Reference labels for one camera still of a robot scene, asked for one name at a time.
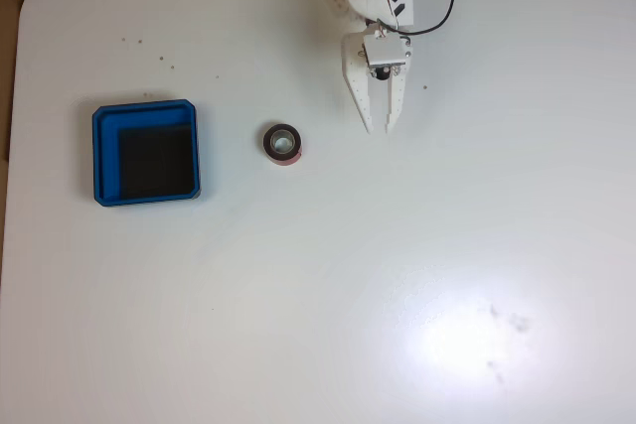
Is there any red tape roll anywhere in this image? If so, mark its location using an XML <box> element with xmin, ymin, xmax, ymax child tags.
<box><xmin>261</xmin><ymin>121</ymin><xmax>304</xmax><ymax>168</ymax></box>

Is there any white gripper camera box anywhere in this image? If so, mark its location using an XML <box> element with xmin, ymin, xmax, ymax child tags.
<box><xmin>363</xmin><ymin>32</ymin><xmax>413</xmax><ymax>81</ymax></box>

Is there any blue square box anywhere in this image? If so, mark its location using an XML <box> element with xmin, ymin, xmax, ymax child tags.
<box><xmin>91</xmin><ymin>98</ymin><xmax>203</xmax><ymax>208</ymax></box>

